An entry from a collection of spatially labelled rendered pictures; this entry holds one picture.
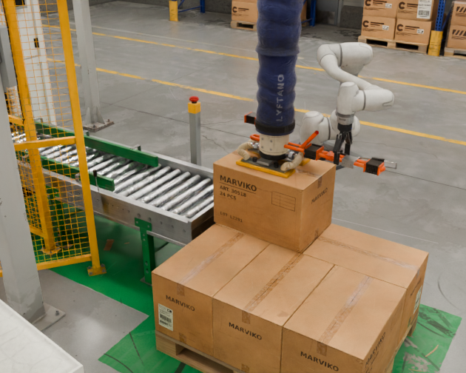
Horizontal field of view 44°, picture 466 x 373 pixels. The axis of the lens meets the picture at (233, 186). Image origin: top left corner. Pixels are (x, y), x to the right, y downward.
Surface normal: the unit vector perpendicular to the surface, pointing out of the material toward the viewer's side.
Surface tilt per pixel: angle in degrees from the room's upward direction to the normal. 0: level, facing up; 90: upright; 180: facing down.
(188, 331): 90
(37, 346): 0
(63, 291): 0
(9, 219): 90
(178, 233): 90
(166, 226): 90
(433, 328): 0
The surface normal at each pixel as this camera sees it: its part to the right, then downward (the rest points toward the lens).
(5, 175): 0.84, 0.25
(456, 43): -0.57, 0.37
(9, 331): 0.00, -0.89
